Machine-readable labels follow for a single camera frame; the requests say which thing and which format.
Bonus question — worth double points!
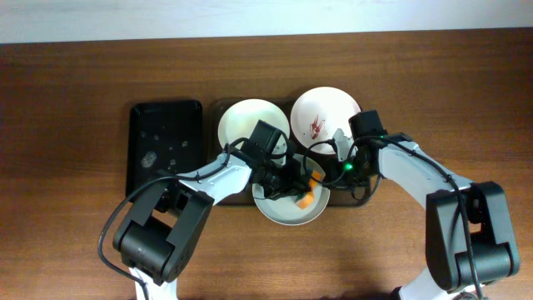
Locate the green and orange sponge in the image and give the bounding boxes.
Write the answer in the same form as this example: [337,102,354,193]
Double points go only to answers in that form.
[296,170,322,210]

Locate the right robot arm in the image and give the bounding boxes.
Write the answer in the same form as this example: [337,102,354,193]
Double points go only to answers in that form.
[326,110,521,299]

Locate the black plastic tray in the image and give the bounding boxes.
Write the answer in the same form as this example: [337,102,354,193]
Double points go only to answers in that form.
[126,99,206,194]

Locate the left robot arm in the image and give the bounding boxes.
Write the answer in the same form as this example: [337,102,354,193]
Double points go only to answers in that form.
[112,121,311,299]

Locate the pale green front plate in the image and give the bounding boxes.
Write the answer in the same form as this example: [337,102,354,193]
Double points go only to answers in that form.
[252,154,331,226]

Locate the white plate stained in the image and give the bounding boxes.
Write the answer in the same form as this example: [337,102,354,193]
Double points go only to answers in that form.
[290,87,361,148]
[217,99,290,147]

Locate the brown serving tray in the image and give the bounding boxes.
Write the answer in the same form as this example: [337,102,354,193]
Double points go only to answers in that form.
[204,98,375,208]

